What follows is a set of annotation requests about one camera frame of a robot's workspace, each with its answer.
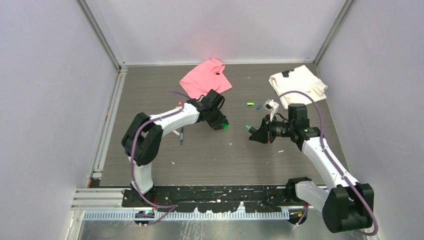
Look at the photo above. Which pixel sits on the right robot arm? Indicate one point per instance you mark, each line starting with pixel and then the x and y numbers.
pixel 346 204

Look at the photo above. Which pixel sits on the green highlighter cap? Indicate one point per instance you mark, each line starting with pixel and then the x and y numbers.
pixel 225 126

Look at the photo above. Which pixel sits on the black green highlighter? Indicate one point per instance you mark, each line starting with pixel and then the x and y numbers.
pixel 251 129

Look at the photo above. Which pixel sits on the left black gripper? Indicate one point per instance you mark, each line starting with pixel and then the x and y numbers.
pixel 217 125

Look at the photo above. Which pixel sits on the white cloth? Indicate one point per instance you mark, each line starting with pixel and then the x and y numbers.
pixel 299 79

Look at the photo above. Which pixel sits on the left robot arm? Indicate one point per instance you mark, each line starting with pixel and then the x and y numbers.
pixel 142 140

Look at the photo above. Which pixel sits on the pink cloth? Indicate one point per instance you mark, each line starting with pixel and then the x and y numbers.
pixel 205 77

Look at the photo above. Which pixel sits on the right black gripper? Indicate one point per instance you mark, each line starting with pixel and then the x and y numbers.
pixel 264 134

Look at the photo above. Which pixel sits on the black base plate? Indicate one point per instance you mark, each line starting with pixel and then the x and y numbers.
pixel 213 198

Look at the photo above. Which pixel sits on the white blue marker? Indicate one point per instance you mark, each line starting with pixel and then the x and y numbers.
pixel 176 133

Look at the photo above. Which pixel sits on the green gel pen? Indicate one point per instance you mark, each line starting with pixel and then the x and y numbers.
pixel 181 135

